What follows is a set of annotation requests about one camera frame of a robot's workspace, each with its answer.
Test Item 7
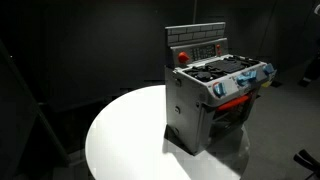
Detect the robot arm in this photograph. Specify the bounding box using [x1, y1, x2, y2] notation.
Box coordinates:
[298, 39, 320, 87]

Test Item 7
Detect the grey toy stove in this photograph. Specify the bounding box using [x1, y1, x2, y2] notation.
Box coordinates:
[165, 22, 276, 155]

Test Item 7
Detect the left blue stove knob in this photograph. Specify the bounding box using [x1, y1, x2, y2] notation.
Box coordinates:
[213, 82, 227, 98]

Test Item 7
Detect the blue stove knob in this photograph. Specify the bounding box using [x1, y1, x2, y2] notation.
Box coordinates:
[263, 63, 274, 75]
[237, 71, 257, 86]
[213, 82, 227, 98]

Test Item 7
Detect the middle blue stove knob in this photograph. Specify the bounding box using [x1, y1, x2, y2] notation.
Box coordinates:
[237, 71, 257, 86]

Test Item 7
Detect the right blue stove knob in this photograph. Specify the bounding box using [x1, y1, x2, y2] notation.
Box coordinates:
[263, 63, 274, 75]

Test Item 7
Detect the large orange round knob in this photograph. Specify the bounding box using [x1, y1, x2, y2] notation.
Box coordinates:
[178, 52, 189, 63]

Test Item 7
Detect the round white table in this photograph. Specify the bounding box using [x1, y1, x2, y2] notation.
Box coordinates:
[85, 85, 250, 180]

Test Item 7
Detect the black object on floor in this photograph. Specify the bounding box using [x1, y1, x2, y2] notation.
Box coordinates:
[293, 149, 320, 175]

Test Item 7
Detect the orange oven door handle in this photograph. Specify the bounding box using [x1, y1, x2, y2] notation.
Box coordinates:
[216, 95, 249, 111]

